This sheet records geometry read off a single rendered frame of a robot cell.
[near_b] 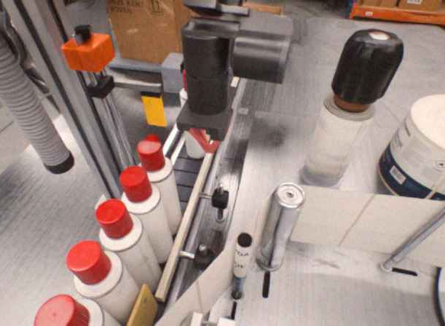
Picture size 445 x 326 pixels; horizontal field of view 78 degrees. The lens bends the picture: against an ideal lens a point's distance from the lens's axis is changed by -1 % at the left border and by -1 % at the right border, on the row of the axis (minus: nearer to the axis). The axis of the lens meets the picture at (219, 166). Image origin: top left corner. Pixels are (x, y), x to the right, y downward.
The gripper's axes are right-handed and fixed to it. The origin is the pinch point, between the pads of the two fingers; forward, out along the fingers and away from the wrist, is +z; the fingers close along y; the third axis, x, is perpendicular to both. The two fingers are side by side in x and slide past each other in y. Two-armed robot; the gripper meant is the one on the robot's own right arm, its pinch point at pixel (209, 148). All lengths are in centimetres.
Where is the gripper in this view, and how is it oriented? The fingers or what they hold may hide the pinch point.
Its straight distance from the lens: 46.1
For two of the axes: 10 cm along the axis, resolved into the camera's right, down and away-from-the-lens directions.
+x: -9.7, -1.7, 1.5
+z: 0.0, 6.6, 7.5
